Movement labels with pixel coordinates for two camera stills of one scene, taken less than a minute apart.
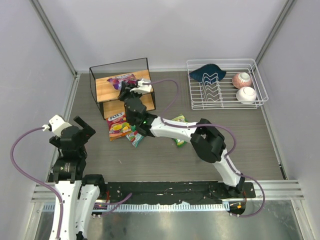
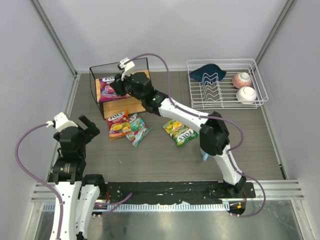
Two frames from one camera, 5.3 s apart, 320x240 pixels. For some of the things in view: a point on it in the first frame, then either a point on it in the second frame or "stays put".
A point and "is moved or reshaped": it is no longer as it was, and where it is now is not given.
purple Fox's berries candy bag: x=117 y=81 is moved or reshaped
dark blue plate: x=209 y=73 stays put
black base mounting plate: x=173 y=192 stays put
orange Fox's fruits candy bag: x=118 y=126 stays put
